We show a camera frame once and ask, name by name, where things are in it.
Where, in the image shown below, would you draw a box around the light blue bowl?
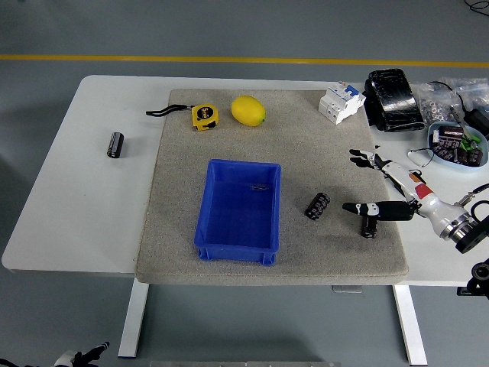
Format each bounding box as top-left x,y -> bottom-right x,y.
426,121 -> 489,172

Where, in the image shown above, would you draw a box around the thin white and black cable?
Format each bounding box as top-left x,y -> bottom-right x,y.
406,146 -> 437,168

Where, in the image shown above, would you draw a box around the black cylindrical battery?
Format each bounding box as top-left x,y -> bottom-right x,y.
360,215 -> 379,239
304,192 -> 332,221
105,131 -> 126,159

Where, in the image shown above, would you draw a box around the grey-brown mat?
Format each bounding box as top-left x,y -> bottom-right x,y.
134,89 -> 410,287

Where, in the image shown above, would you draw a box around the yellow tape measure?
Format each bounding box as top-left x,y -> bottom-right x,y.
145,103 -> 222,132

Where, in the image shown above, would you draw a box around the black floor cable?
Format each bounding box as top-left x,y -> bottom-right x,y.
463,0 -> 489,16

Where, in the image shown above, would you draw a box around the white table leg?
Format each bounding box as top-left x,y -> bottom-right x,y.
117,282 -> 151,359
392,284 -> 429,366

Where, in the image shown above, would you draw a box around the yellow lemon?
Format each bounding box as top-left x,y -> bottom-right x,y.
230,95 -> 267,127

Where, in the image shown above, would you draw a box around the white circuit breaker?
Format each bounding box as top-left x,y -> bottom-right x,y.
318,82 -> 367,125

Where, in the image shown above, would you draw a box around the black power adapter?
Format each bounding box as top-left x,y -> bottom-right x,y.
463,108 -> 489,137

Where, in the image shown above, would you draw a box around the blue plastic box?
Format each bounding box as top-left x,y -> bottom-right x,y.
193,158 -> 283,266

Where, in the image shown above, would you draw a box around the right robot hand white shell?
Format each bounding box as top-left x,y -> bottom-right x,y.
342,148 -> 466,241

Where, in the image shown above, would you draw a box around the glossy black case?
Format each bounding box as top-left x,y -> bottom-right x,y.
361,68 -> 427,134

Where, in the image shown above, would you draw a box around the clear plastic bag of parts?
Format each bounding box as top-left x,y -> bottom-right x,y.
415,81 -> 465,124
438,76 -> 489,112

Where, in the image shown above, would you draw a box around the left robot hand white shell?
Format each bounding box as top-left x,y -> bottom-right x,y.
53,341 -> 111,367

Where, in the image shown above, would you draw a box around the green small parts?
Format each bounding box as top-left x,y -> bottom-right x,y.
459,133 -> 481,151

